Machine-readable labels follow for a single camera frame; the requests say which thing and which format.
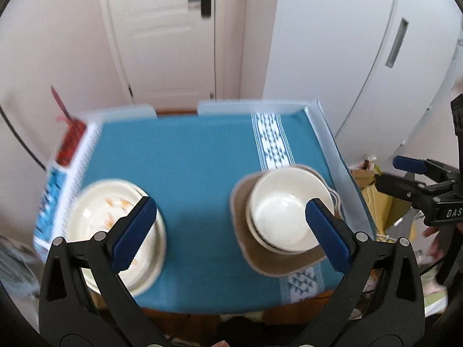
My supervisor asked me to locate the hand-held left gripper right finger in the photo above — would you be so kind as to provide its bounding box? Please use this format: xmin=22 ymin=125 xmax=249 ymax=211
xmin=306 ymin=198 xmax=425 ymax=347

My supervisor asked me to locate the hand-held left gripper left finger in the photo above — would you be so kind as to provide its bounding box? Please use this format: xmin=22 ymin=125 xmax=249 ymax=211
xmin=38 ymin=197 xmax=160 ymax=347

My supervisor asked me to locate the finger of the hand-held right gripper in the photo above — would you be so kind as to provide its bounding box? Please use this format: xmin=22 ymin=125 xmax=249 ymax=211
xmin=394 ymin=155 xmax=462 ymax=186
xmin=376 ymin=174 xmax=461 ymax=209

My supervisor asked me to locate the white plate with orange pattern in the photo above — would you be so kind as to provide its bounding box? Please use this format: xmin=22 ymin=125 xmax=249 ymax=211
xmin=72 ymin=180 xmax=163 ymax=291
xmin=74 ymin=181 xmax=160 ymax=286

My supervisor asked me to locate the white ceramic bowl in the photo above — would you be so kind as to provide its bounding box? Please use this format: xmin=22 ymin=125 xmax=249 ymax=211
xmin=246 ymin=173 xmax=335 ymax=254
xmin=249 ymin=170 xmax=335 ymax=252

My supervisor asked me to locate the beige square plate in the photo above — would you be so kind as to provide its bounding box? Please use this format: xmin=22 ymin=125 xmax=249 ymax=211
xmin=229 ymin=164 xmax=344 ymax=277

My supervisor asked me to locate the person's right hand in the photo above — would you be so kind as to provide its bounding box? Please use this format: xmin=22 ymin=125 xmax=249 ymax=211
xmin=424 ymin=224 xmax=449 ymax=261

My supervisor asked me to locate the yellow cardboard box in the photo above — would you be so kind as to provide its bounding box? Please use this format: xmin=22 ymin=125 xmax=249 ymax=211
xmin=349 ymin=164 xmax=406 ymax=232

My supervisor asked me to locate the red and blue printed box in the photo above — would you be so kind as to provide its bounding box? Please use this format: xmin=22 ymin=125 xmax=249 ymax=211
xmin=32 ymin=119 xmax=104 ymax=261

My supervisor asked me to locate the teal table cloth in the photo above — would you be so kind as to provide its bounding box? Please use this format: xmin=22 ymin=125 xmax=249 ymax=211
xmin=78 ymin=112 xmax=373 ymax=313

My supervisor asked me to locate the grey cloth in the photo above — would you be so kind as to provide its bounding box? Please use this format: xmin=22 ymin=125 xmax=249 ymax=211
xmin=0 ymin=235 xmax=40 ymax=297

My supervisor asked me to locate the white cabinet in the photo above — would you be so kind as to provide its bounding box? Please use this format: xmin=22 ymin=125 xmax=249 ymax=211
xmin=262 ymin=0 xmax=463 ymax=145

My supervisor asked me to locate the white door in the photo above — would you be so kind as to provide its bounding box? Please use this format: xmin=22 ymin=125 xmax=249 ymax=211
xmin=98 ymin=0 xmax=250 ymax=104

